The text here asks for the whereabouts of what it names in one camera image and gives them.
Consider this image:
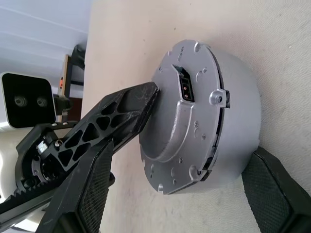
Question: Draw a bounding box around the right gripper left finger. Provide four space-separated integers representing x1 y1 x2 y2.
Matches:
36 139 115 233

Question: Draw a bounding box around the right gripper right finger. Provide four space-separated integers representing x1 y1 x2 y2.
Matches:
242 145 311 233

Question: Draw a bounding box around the silver motor stator housing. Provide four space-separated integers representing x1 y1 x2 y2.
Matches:
206 47 262 189

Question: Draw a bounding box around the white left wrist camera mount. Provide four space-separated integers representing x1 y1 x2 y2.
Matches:
0 71 57 202

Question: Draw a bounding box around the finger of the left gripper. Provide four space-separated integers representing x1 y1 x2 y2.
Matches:
54 81 160 171

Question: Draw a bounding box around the grey round motor cover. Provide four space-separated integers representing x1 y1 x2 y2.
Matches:
138 38 231 195

